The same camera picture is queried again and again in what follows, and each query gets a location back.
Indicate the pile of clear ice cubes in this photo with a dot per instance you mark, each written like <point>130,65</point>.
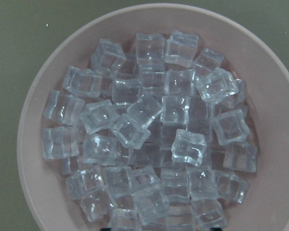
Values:
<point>152,139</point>

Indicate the pink bowl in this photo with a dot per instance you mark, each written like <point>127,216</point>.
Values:
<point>266,205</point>

